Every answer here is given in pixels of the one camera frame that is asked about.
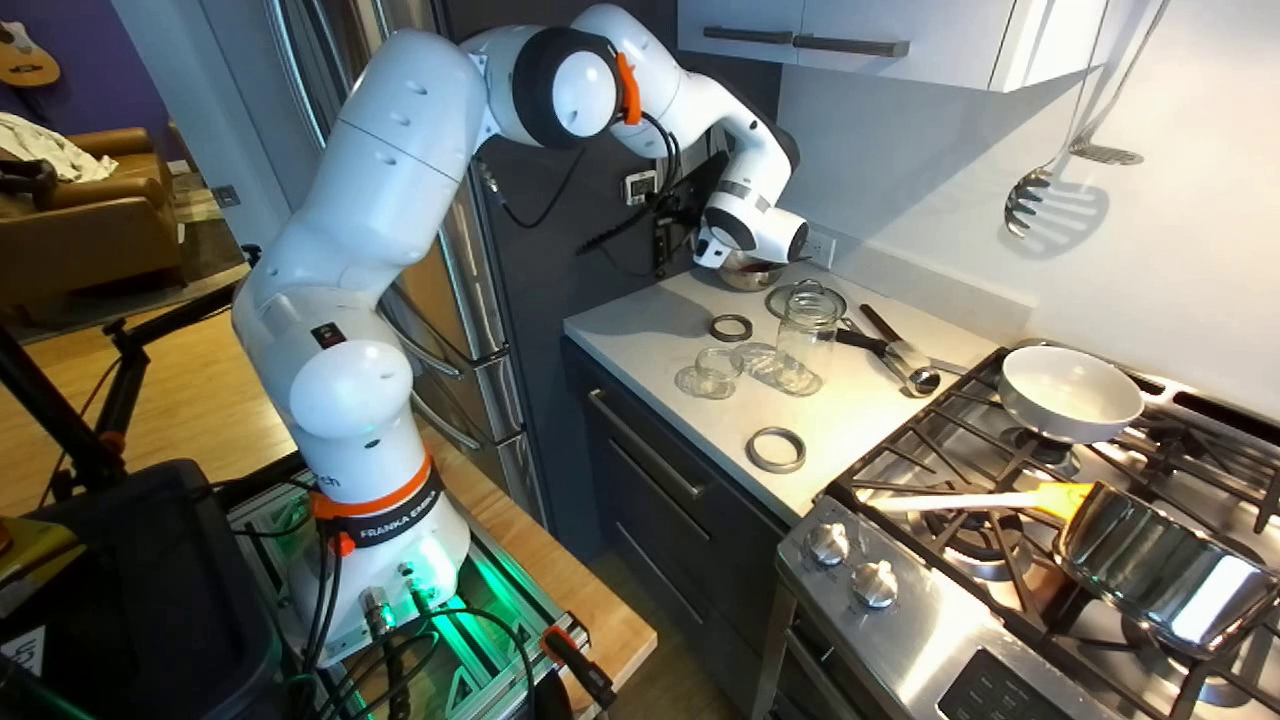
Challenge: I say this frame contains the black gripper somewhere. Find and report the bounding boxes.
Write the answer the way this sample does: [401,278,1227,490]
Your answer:
[649,161,726,273]

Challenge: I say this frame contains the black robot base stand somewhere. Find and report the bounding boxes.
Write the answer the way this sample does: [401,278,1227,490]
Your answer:
[229,483,618,720]

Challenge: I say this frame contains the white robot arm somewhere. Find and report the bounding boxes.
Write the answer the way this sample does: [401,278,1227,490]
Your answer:
[233,5,804,667]

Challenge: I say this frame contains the small clear glass cup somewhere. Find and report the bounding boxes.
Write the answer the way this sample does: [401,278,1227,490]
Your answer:
[678,348,745,399]

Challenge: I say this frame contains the black metal tongs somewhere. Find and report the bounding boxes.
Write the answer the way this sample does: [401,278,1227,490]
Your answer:
[835,304,941,399]

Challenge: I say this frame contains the dark grey base cabinet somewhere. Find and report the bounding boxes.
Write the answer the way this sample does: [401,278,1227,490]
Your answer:
[566,344,780,713]

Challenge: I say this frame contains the left stove knob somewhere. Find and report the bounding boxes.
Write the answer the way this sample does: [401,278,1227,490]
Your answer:
[814,518,854,568]

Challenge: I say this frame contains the stove knob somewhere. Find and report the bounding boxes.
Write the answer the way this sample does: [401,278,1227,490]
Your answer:
[814,518,854,568]
[854,561,901,613]

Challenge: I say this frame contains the hanging slotted spatula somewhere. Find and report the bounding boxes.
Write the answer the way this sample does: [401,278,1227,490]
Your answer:
[999,0,1174,258]

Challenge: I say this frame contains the right stove knob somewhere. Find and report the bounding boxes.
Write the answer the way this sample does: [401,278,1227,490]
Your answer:
[854,561,901,613]

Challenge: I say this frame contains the white frying pan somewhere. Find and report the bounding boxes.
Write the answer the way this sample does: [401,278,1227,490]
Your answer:
[999,344,1145,443]

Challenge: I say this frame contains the wooden robot platform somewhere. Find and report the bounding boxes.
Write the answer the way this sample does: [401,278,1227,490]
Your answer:
[425,431,659,697]

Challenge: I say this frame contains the stainless steel gas stove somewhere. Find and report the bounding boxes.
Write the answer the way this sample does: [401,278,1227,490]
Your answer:
[754,358,1280,720]

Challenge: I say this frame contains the brown leather armchair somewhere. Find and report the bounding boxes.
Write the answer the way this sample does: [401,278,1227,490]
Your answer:
[0,127,186,317]

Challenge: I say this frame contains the stainless steel pot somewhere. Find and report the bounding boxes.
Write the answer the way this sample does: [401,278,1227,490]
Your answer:
[1056,488,1270,655]

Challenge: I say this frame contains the black bin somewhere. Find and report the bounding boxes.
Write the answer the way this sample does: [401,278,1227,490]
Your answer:
[23,459,287,720]

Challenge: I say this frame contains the white cloth on armchair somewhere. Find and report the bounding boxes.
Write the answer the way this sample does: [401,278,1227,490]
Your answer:
[0,113,115,183]

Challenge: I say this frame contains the acoustic guitar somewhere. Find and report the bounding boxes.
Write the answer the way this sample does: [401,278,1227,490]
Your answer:
[0,20,61,90]

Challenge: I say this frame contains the silver drawer handle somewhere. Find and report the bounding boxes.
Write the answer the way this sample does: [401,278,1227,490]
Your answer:
[588,387,714,501]

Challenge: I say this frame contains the yellow wooden handled spatula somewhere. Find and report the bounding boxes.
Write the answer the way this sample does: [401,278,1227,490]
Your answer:
[868,480,1094,522]

